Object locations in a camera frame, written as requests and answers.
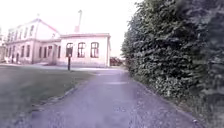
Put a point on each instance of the dark red bush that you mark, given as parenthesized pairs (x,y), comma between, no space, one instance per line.
(115,61)

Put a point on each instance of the pale two-storey building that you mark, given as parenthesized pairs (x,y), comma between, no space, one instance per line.
(83,50)

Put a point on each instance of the grey asphalt path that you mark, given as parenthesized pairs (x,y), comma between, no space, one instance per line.
(110,103)

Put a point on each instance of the tall chimney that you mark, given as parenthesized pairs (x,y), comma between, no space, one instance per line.
(79,20)

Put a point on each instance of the tall green hedge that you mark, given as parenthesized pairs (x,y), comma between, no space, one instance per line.
(173,46)

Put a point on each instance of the stone kerb strip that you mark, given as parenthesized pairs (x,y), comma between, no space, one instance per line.
(56,99)

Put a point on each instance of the grass lawn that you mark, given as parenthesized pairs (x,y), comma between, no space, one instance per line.
(30,83)

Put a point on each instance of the sign on dark post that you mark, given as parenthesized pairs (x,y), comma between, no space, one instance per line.
(69,55)

